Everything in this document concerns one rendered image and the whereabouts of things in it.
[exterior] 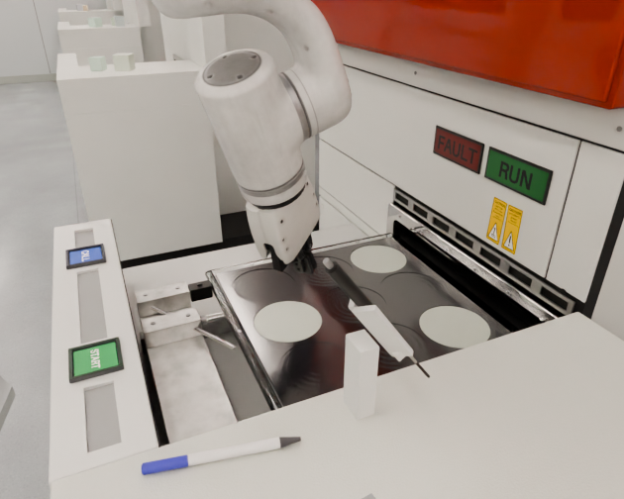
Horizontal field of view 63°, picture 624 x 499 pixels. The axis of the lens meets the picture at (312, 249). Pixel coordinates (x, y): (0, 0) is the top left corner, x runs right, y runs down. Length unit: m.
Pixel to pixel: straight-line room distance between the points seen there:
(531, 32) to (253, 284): 0.53
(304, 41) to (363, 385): 0.34
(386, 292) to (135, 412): 0.43
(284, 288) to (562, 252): 0.41
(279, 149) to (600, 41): 0.34
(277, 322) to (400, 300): 0.20
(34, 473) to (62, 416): 1.32
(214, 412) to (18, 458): 1.36
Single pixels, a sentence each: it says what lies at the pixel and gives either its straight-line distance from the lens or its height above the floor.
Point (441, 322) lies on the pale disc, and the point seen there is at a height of 0.90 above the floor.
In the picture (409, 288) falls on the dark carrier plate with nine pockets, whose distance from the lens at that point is 0.83.
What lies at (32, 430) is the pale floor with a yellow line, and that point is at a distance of 2.03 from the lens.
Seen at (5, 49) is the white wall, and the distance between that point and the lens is 8.56.
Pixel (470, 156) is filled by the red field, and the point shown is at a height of 1.10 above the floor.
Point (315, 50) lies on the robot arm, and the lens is 0.54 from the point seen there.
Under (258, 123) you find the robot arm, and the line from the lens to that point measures 0.52.
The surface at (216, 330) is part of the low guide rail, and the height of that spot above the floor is 0.83.
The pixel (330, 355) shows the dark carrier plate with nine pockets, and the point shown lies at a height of 0.90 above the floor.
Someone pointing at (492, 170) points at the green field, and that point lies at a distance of 0.80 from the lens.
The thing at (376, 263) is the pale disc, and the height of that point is 0.90.
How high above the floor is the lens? 1.34
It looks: 29 degrees down
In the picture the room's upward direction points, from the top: straight up
